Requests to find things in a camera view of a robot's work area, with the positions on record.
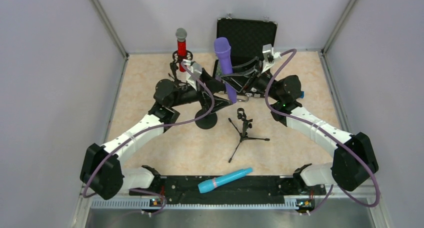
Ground black round-base mic stand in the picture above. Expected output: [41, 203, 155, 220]
[195, 113, 218, 130]

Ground purple microphone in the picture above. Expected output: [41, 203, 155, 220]
[214, 37, 237, 104]

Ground black tripod shock-mount stand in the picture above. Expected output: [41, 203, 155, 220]
[168, 51, 193, 87]

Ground red glitter microphone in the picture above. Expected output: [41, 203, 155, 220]
[175, 28, 188, 63]

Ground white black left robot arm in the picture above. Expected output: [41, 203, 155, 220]
[80, 67, 233, 200]

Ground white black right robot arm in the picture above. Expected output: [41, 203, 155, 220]
[220, 59, 380, 191]

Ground black small tripod mic stand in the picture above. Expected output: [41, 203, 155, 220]
[228, 108, 270, 163]

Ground black poker chip case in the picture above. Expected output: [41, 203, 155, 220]
[213, 18, 278, 97]

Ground cyan microphone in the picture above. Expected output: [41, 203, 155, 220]
[197, 167, 253, 193]

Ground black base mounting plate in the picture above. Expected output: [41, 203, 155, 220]
[144, 175, 327, 205]

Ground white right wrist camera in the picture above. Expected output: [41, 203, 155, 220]
[261, 44, 281, 73]

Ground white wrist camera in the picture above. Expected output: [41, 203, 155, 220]
[261, 44, 281, 73]
[181, 59, 203, 91]

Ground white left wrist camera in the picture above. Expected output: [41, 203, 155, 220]
[181, 59, 203, 91]

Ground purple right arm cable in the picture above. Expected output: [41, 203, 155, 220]
[264, 48, 381, 215]

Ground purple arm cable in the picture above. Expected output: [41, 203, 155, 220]
[82, 61, 216, 217]
[264, 48, 381, 215]

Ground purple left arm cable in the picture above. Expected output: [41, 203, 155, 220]
[82, 61, 216, 217]

